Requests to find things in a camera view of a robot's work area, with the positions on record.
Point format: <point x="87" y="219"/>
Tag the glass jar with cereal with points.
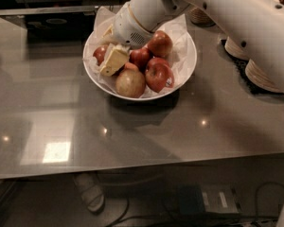
<point x="199" y="18"/>

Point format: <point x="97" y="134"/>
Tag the tall stack paper plates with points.
<point x="234" y="50"/>

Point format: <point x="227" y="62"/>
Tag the front stack paper plates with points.
<point x="259" y="78"/>

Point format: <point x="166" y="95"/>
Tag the white bowl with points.
<point x="187" y="66"/>

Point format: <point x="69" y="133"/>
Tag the white paper bowl liner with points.
<point x="183" y="48"/>

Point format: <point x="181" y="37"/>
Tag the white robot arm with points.
<point x="256" y="26"/>

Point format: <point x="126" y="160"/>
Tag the black induction cooktop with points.
<point x="67" y="26"/>

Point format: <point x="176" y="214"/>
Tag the small orange apple middle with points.
<point x="130" y="66"/>

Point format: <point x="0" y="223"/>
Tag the grey power strip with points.
<point x="90" y="191"/>

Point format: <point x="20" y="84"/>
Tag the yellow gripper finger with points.
<point x="108" y="34"/>
<point x="115" y="57"/>

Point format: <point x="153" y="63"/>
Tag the yellow-green apple front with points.
<point x="130" y="83"/>

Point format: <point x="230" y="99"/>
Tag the black rubber mat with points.
<point x="240" y="65"/>

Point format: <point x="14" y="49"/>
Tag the blue box under table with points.
<point x="190" y="200"/>

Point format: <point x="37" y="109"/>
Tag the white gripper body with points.
<point x="129" y="29"/>

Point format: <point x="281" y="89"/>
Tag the red apple with sticker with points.
<point x="158" y="76"/>

